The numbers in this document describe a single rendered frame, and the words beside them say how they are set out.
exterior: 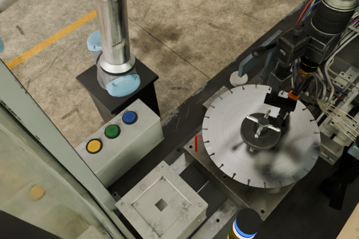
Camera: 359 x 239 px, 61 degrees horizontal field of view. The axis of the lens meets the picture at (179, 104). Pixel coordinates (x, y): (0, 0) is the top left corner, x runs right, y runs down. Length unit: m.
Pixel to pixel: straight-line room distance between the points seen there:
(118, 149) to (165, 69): 1.38
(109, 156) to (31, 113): 0.47
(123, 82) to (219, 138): 0.36
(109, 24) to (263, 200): 0.65
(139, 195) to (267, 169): 0.35
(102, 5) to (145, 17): 1.84
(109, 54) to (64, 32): 1.79
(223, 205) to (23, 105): 0.70
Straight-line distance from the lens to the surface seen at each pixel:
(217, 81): 1.24
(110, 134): 0.96
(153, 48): 2.40
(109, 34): 0.90
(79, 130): 2.10
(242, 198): 0.92
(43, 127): 0.54
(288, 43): 0.69
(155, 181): 0.88
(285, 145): 0.90
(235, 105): 0.93
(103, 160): 0.94
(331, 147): 1.09
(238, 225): 0.59
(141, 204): 0.87
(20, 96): 0.48
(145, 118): 0.98
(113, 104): 1.21
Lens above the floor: 1.73
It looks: 57 degrees down
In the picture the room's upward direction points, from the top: 5 degrees counter-clockwise
